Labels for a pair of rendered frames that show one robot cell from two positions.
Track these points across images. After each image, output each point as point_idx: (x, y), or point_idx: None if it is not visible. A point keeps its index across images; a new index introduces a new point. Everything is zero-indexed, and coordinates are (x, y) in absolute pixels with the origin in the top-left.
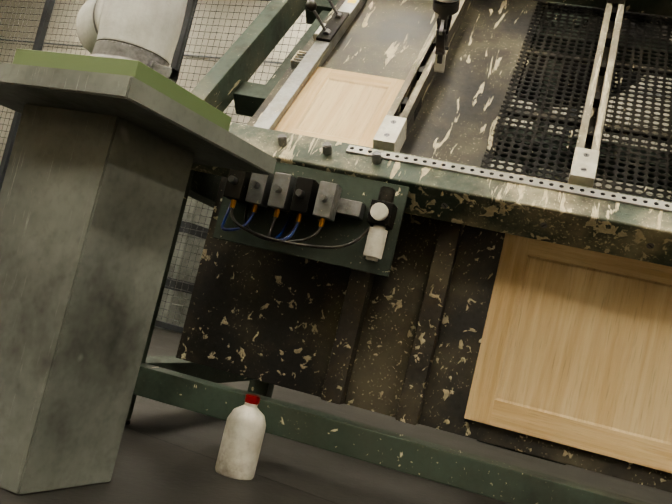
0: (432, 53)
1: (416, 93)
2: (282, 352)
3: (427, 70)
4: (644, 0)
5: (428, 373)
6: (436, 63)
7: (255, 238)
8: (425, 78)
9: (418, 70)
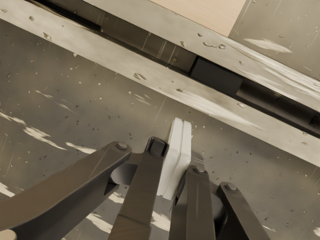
0: (314, 139)
1: (28, 22)
2: None
3: (187, 95)
4: None
5: None
6: (168, 135)
7: None
8: (130, 76)
9: (206, 62)
